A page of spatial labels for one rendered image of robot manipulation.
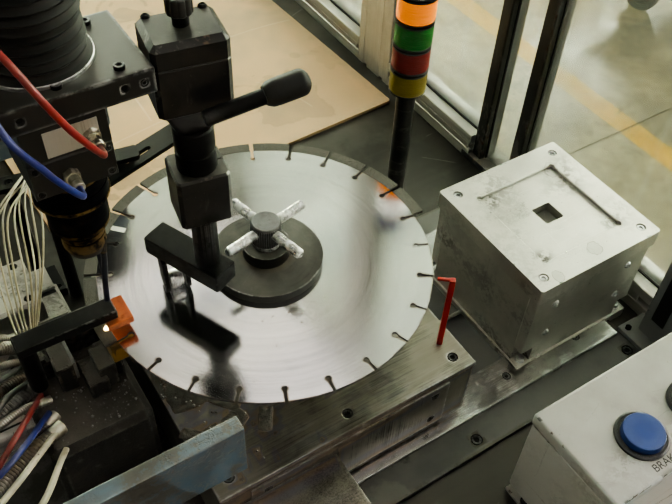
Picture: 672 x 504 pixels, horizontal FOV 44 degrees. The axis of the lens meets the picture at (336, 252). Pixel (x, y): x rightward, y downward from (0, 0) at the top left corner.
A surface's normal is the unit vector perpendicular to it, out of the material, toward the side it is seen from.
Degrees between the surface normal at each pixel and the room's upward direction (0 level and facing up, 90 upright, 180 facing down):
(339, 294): 0
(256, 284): 5
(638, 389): 0
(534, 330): 90
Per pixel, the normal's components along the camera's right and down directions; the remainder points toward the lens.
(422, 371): 0.04, -0.67
